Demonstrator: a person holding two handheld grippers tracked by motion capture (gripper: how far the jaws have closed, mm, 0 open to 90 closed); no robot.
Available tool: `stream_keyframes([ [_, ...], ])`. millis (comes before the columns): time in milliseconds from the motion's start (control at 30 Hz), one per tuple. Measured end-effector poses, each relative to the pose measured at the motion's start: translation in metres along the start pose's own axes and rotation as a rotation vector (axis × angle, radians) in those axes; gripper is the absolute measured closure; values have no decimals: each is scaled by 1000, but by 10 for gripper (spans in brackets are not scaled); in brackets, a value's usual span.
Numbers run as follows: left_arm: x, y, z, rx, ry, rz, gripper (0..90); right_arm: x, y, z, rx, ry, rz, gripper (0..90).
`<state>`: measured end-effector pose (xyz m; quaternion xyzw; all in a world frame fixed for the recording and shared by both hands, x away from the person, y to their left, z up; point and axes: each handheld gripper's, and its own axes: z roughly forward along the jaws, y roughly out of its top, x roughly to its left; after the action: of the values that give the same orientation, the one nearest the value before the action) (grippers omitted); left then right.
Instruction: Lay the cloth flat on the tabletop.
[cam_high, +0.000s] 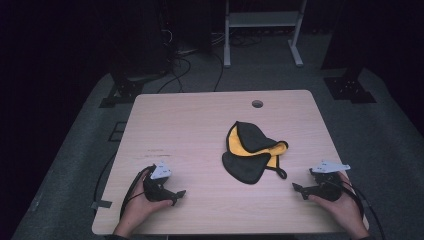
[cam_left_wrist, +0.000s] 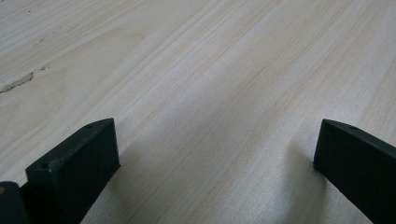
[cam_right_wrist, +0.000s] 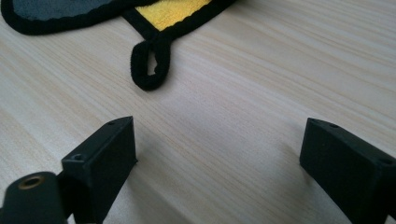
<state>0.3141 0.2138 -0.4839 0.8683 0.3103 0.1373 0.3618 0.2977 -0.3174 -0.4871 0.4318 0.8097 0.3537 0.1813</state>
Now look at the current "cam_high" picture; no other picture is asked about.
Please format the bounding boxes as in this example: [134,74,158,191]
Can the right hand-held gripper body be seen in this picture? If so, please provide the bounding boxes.
[302,160,351,202]

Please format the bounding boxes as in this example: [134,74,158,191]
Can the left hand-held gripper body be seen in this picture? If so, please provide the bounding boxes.
[142,161,178,203]

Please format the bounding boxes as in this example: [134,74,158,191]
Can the person's left hand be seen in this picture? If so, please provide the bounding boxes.
[113,169,174,239]

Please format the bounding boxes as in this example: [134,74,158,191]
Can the person's right hand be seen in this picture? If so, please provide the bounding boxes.
[307,172,370,239]

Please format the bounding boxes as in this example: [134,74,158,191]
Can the grey tape strip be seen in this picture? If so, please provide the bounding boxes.
[90,199,113,210]

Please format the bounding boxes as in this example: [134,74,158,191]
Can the dark floor outlet plate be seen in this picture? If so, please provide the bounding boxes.
[108,121,128,142]

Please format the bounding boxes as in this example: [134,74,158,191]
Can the black metal stand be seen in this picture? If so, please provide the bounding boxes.
[322,64,378,105]
[98,64,169,109]

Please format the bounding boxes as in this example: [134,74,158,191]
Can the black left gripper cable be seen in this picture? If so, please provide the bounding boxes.
[119,165,157,219]

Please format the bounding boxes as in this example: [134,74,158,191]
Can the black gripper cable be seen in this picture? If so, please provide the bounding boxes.
[119,165,157,219]
[339,179,387,240]

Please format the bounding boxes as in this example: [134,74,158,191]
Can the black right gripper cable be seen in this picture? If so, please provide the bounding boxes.
[339,179,387,240]

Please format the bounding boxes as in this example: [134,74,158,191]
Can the black cable along table edge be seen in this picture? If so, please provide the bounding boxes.
[92,149,120,205]

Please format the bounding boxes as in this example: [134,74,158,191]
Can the black floor cables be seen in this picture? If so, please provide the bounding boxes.
[155,28,225,95]

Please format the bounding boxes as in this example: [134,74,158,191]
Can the white metal desk frame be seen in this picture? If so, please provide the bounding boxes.
[223,0,308,69]

